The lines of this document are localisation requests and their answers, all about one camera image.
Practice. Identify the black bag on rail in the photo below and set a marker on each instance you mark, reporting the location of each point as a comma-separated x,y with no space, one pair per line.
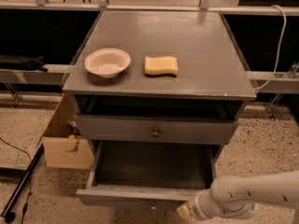
22,63

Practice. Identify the grey wooden drawer cabinet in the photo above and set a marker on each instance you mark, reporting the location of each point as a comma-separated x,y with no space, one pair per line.
209,83

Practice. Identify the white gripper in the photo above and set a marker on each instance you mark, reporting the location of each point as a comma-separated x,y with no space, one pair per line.
196,206

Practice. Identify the yellow sponge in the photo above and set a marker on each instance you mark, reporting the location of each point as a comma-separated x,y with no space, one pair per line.
166,65

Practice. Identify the metal railing frame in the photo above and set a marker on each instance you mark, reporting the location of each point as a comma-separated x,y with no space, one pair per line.
55,30

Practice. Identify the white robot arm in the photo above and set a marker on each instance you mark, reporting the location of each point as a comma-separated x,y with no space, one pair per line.
238,197

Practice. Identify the cardboard box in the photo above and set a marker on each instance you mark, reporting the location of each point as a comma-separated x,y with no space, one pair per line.
63,147

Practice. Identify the white paper bowl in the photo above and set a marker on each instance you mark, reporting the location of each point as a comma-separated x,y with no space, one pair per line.
107,63

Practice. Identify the black pole on floor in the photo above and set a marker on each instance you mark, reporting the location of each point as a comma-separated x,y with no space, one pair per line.
24,177

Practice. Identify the grey top drawer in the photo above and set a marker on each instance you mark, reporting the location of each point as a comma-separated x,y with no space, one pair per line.
156,130

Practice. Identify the grey drawer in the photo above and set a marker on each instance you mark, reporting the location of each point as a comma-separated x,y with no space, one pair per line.
156,130
147,175

